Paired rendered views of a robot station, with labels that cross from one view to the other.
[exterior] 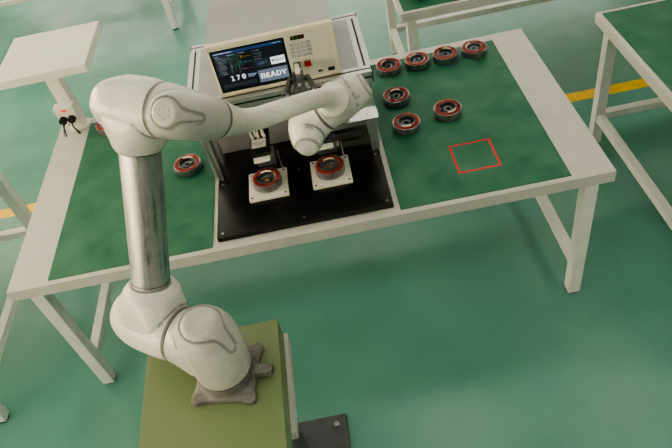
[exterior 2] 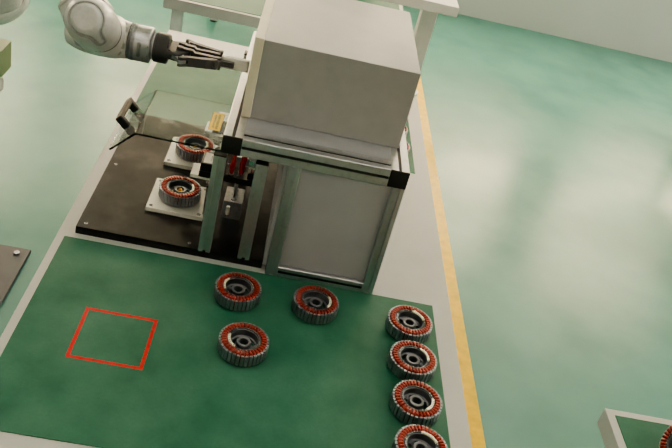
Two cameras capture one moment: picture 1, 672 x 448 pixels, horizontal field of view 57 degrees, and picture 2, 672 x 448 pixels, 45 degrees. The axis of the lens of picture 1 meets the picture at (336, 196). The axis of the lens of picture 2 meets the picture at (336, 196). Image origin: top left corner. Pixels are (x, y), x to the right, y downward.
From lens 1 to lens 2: 2.67 m
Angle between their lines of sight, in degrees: 63
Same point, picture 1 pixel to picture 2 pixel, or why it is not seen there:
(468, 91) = (290, 398)
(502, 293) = not seen: outside the picture
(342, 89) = not seen: outside the picture
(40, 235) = (233, 50)
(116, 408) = not seen: hidden behind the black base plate
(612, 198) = not seen: outside the picture
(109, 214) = (234, 79)
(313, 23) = (262, 28)
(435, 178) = (97, 282)
